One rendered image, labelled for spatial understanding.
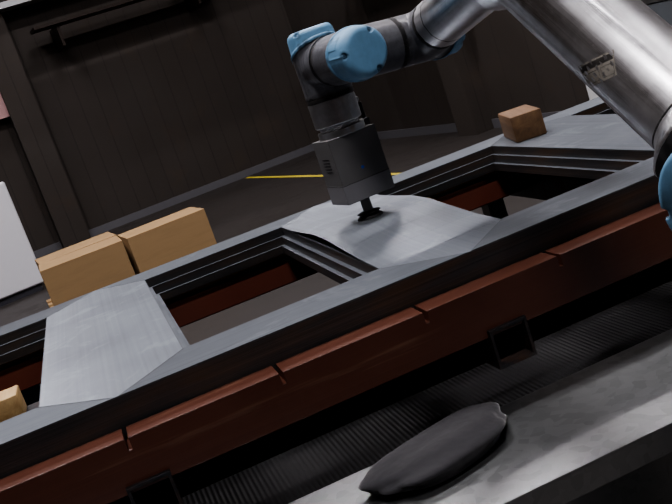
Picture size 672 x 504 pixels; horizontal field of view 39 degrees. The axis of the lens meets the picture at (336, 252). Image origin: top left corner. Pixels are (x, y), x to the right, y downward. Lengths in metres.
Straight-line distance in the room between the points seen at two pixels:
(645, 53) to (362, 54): 0.56
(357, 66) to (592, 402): 0.55
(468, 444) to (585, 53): 0.42
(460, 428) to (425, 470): 0.08
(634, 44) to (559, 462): 0.42
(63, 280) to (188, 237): 0.80
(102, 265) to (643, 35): 5.27
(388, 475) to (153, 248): 5.04
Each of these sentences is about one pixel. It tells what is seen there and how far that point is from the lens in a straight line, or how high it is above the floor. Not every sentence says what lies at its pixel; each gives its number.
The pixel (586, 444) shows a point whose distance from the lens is 1.03.
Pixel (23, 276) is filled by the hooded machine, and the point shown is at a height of 0.17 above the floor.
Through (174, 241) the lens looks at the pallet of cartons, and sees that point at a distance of 6.02.
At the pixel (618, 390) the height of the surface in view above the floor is 0.68.
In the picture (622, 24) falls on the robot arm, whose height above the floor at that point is 1.08.
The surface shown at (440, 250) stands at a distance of 1.20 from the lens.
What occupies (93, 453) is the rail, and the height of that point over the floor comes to 0.82.
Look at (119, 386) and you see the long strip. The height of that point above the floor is 0.86.
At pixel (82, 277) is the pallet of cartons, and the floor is 0.30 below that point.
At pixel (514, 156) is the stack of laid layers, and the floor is 0.84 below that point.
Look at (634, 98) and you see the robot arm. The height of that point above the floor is 1.02.
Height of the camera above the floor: 1.15
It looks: 12 degrees down
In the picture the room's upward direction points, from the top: 19 degrees counter-clockwise
